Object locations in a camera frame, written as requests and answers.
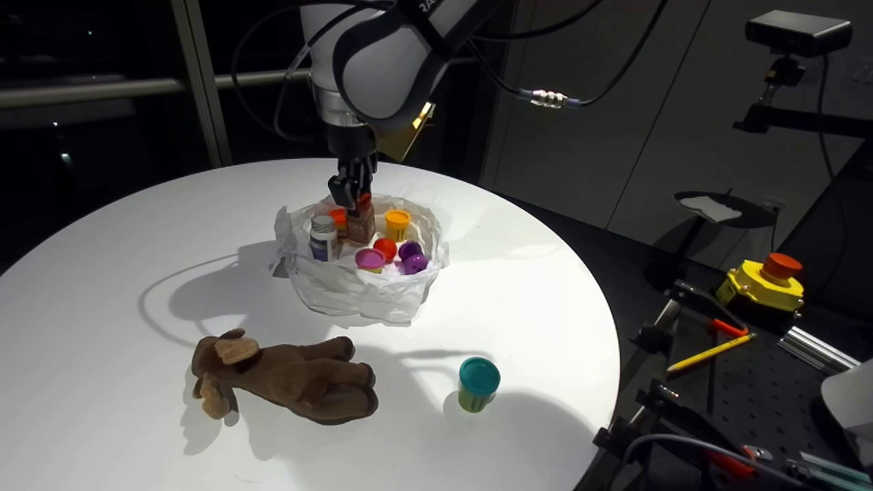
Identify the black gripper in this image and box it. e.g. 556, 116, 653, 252
328, 124, 377, 210

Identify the red-lid spice jar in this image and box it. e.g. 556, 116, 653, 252
349, 192, 375, 246

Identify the white-lid small bottle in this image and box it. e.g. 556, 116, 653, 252
308, 213, 335, 262

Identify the yellow-lid dough tub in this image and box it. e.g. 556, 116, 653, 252
386, 210, 413, 239

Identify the pink-lid dough tub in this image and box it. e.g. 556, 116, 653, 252
354, 247, 387, 269

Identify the purple dough tub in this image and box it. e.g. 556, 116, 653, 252
399, 239, 428, 276

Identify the brown plush dog toy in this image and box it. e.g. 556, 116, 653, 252
192, 326, 379, 426

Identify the teal-lid dough tub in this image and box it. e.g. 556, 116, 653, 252
459, 357, 502, 411

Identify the orange-lid dough tub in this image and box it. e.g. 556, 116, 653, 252
328, 206, 349, 243

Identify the red-lid small tub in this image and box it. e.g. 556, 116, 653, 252
375, 237, 399, 262

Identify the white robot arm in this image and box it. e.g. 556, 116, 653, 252
301, 0, 502, 210

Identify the white plastic bag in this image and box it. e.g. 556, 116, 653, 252
274, 197, 447, 323

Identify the metal window railing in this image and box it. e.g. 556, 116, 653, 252
0, 0, 308, 165

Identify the yellow pencil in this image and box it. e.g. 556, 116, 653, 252
667, 332, 755, 372

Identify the yellow emergency stop button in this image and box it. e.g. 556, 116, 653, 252
714, 251, 806, 314

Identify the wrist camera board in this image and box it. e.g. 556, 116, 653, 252
377, 100, 437, 160

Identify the black looped cable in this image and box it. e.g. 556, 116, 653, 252
230, 0, 676, 146

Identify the black camera on stand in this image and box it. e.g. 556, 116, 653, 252
736, 7, 873, 139

